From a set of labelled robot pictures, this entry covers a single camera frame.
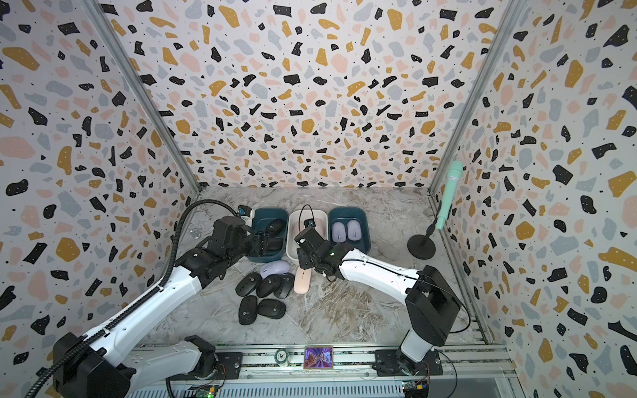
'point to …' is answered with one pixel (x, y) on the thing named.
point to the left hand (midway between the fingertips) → (264, 234)
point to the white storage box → (295, 224)
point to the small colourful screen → (318, 357)
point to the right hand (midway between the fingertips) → (311, 252)
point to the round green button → (281, 356)
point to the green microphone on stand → (421, 247)
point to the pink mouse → (302, 280)
